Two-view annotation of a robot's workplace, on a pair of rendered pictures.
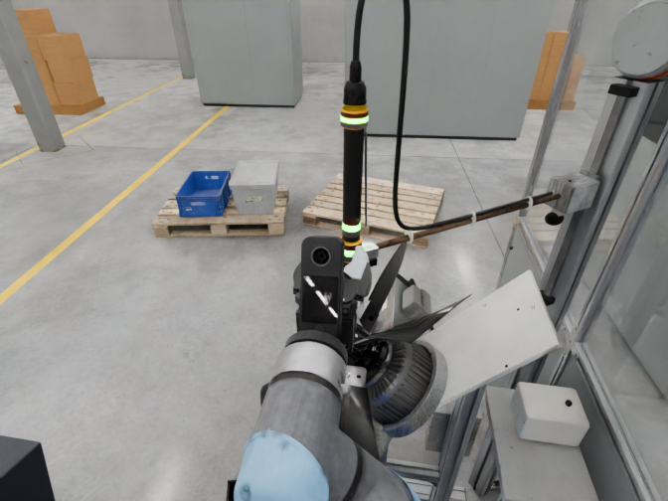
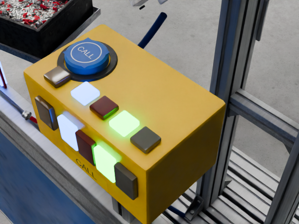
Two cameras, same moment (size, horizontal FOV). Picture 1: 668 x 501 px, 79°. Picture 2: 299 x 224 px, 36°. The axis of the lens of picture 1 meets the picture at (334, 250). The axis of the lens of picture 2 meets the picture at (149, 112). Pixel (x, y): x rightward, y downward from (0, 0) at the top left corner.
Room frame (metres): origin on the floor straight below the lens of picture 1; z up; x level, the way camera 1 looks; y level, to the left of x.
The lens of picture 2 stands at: (0.03, -0.45, 1.35)
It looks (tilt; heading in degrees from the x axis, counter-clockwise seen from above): 48 degrees down; 35
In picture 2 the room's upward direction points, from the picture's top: straight up
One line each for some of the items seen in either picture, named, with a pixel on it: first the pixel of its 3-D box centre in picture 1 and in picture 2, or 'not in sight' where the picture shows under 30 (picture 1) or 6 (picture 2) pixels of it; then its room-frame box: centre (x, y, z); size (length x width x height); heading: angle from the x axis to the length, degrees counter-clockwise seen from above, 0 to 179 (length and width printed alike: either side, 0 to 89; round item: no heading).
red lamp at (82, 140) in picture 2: not in sight; (86, 148); (0.19, -0.27, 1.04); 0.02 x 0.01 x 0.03; 81
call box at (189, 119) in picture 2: not in sight; (123, 122); (0.24, -0.27, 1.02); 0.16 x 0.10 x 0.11; 81
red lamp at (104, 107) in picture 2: not in sight; (104, 107); (0.21, -0.27, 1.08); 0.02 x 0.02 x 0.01; 81
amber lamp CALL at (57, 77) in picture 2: not in sight; (57, 76); (0.22, -0.22, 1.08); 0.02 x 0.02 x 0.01; 81
